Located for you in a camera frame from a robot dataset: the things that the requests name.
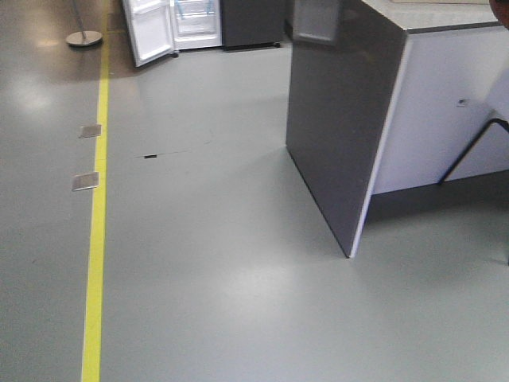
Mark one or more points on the red yellow apple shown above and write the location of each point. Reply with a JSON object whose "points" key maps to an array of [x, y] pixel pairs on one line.
{"points": [[500, 9]]}

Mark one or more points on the white fridge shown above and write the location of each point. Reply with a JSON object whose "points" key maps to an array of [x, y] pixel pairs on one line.
{"points": [[158, 28]]}

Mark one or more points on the black tripod leg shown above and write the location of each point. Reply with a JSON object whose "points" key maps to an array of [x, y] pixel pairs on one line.
{"points": [[503, 123]]}

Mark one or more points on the silver sign stand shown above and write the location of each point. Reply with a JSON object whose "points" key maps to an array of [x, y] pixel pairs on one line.
{"points": [[82, 38]]}

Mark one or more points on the grey floor plate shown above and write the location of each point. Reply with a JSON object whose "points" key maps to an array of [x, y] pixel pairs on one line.
{"points": [[91, 131], [85, 181]]}

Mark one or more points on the grey kitchen island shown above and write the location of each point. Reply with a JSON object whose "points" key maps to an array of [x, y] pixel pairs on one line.
{"points": [[384, 96]]}

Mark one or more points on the grey floor plate near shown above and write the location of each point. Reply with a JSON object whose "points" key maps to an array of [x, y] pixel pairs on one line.
{"points": [[85, 181]]}

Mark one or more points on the grey floor plate far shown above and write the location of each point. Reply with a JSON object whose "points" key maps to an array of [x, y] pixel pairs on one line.
{"points": [[91, 131]]}

